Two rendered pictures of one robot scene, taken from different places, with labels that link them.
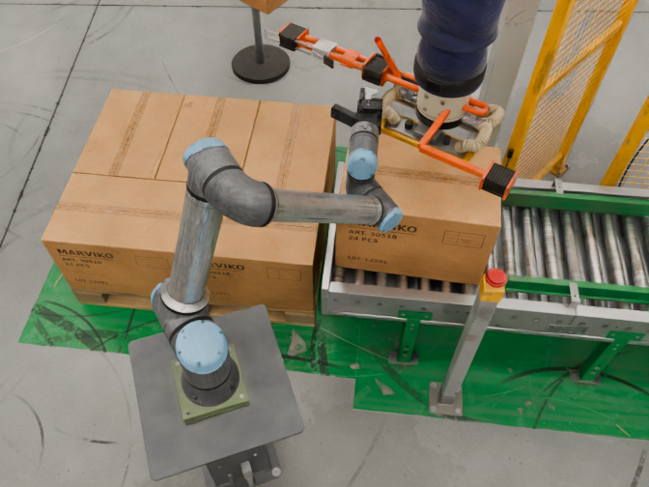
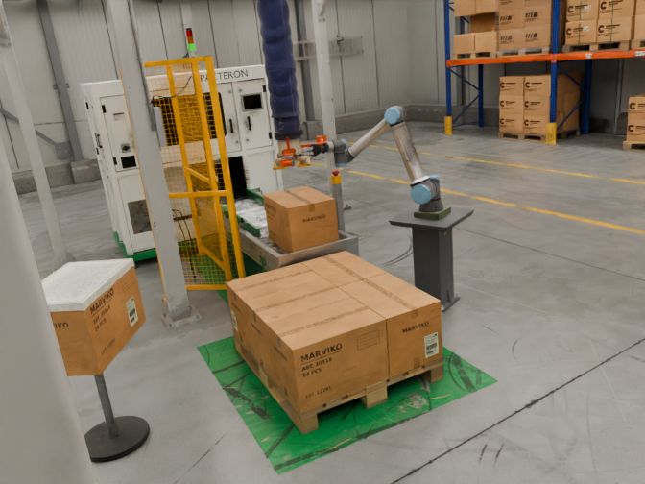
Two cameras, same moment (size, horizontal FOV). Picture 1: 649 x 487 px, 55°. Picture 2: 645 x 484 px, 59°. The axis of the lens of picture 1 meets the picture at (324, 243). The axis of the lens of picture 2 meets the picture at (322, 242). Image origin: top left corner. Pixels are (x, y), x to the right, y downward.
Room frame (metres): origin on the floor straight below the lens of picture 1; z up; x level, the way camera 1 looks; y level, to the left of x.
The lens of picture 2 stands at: (3.79, 3.55, 2.04)
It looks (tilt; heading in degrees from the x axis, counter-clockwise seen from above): 19 degrees down; 239
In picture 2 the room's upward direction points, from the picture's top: 6 degrees counter-clockwise
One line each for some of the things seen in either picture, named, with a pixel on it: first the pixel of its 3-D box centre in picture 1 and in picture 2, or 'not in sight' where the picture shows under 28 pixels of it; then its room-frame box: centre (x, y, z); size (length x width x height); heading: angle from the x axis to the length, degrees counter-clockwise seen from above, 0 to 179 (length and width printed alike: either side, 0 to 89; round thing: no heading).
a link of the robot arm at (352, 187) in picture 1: (361, 184); (341, 159); (1.31, -0.12, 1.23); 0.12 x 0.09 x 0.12; 31
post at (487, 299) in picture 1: (465, 350); (341, 229); (1.08, -0.56, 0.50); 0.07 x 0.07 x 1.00; 84
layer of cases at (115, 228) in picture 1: (207, 194); (326, 317); (2.01, 0.59, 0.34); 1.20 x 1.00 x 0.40; 84
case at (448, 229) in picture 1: (415, 209); (299, 219); (1.59, -0.37, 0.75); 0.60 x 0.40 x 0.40; 81
